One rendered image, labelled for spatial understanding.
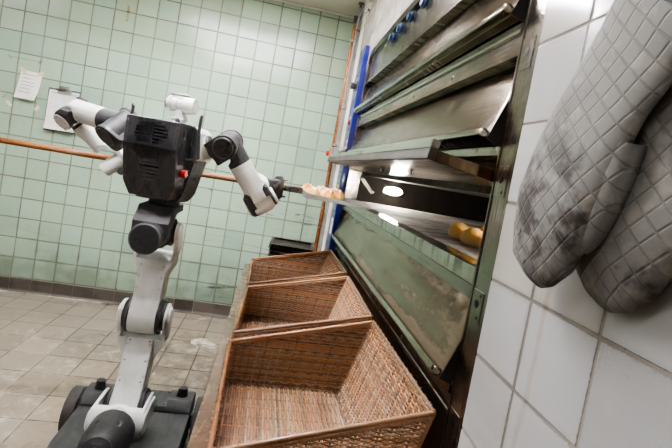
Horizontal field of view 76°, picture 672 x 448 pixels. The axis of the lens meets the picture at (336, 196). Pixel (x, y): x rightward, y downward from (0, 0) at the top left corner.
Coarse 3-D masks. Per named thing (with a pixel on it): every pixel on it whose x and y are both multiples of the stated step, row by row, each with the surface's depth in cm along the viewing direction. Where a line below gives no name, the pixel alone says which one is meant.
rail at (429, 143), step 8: (400, 144) 112; (408, 144) 105; (416, 144) 98; (424, 144) 93; (432, 144) 89; (344, 152) 205; (352, 152) 182; (360, 152) 164; (368, 152) 149; (376, 152) 138
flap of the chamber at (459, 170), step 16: (336, 160) 224; (352, 160) 177; (368, 160) 147; (384, 160) 126; (400, 160) 111; (416, 160) 98; (432, 160) 89; (448, 160) 89; (464, 160) 90; (416, 176) 147; (432, 176) 126; (448, 176) 111; (464, 176) 99; (480, 176) 91
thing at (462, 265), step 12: (372, 216) 189; (384, 216) 182; (384, 228) 167; (396, 228) 151; (408, 228) 149; (408, 240) 137; (420, 240) 126; (432, 240) 126; (432, 252) 116; (444, 252) 108; (456, 252) 109; (444, 264) 107; (456, 264) 101; (468, 264) 95; (468, 276) 94
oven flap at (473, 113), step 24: (504, 72) 101; (456, 96) 126; (480, 96) 107; (504, 96) 93; (384, 120) 212; (408, 120) 165; (432, 120) 135; (456, 120) 114; (480, 120) 99; (360, 144) 242; (384, 144) 171; (456, 144) 107; (480, 144) 96
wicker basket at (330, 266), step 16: (272, 256) 260; (288, 256) 261; (304, 256) 263; (320, 256) 265; (256, 272) 259; (272, 272) 261; (288, 272) 262; (304, 272) 264; (320, 272) 263; (336, 272) 227; (304, 320) 211
